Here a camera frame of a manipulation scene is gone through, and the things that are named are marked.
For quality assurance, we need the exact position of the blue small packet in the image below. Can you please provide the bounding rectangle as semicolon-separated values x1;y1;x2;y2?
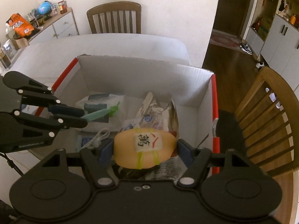
75;135;93;152

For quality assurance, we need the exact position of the white usb cable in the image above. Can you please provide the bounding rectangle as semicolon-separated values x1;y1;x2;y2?
80;128;111;150

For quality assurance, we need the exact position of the yellow squishy bun toy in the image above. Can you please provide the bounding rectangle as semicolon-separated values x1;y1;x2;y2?
113;128;177;170

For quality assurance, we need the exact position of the clear bag yellow bread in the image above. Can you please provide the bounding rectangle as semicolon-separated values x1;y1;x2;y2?
119;114;169;133

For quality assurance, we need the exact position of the silver foil snack bag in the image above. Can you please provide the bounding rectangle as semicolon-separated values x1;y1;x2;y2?
135;92;179;137

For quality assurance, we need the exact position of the red cardboard box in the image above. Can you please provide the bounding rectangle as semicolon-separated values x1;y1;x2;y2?
33;54;221;175

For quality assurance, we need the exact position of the wooden chair right side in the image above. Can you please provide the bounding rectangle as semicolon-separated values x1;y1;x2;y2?
234;67;298;177

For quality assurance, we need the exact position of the wooden chair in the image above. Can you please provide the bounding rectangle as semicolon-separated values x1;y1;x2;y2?
87;1;141;34
234;67;298;177

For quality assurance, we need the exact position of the white drawer cabinet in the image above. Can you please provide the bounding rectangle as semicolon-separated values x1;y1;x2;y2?
28;8;79;45

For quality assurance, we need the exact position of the orange snack bag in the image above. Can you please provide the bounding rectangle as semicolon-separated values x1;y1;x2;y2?
6;13;34;38

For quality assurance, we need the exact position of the red lid jar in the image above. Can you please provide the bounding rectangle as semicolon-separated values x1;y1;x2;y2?
58;0;67;14

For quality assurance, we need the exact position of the blue globe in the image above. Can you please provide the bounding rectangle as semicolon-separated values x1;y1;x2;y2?
38;1;52;15

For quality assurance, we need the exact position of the pair of sneakers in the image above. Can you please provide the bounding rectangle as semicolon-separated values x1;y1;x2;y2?
239;43;253;55

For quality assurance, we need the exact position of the wooden chair far side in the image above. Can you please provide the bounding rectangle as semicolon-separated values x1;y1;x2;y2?
87;1;141;34

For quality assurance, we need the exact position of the dark wooden door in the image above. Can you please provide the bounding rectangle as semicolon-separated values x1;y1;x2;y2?
213;0;250;36

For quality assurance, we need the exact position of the grey wall cabinet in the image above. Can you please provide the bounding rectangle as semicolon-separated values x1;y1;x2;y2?
246;0;298;90

